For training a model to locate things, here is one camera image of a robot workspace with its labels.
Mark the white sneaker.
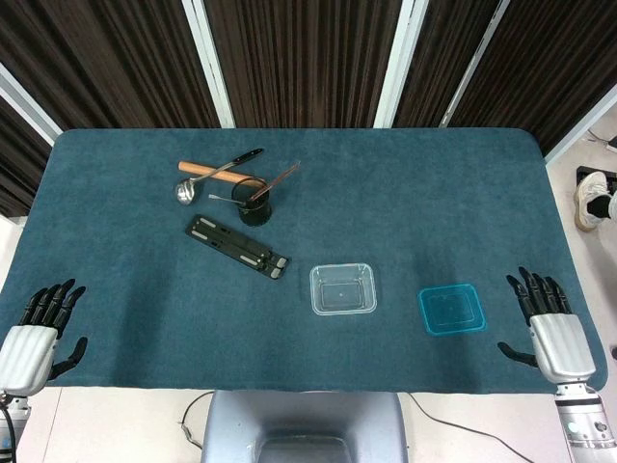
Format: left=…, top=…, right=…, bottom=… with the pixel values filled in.
left=573, top=171, right=609, bottom=232

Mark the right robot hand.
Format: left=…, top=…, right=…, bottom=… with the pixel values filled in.
left=496, top=265, right=598, bottom=385

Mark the thin black floor cable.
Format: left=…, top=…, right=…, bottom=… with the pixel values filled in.
left=179, top=390, right=214, bottom=450

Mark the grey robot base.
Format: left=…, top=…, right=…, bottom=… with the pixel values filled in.
left=200, top=389, right=410, bottom=463

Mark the reddish brown chopstick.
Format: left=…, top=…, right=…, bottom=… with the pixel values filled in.
left=251, top=162, right=303, bottom=203
left=250, top=161, right=303, bottom=202

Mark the blue plastic lid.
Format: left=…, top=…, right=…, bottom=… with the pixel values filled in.
left=416, top=283, right=487, bottom=337

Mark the metal ladle black handle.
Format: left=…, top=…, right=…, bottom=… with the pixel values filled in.
left=174, top=148, right=265, bottom=204

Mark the long black floor cable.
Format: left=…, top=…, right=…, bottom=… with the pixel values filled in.
left=409, top=393, right=536, bottom=462

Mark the dark brown folding screen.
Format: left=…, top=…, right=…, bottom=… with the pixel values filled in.
left=0, top=0, right=617, bottom=218

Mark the teal tablecloth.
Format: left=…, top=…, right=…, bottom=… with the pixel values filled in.
left=0, top=127, right=608, bottom=395

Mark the wooden rolling pin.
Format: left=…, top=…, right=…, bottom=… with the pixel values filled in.
left=177, top=160, right=266, bottom=187

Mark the clear plastic container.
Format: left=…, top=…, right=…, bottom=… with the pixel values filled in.
left=308, top=262, right=378, bottom=317

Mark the black mesh pen holder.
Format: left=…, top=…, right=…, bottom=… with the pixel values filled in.
left=230, top=177, right=274, bottom=228

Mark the black flat folding stand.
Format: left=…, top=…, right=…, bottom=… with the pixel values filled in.
left=183, top=213, right=292, bottom=283

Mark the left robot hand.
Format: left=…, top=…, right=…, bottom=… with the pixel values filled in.
left=0, top=278, right=89, bottom=395

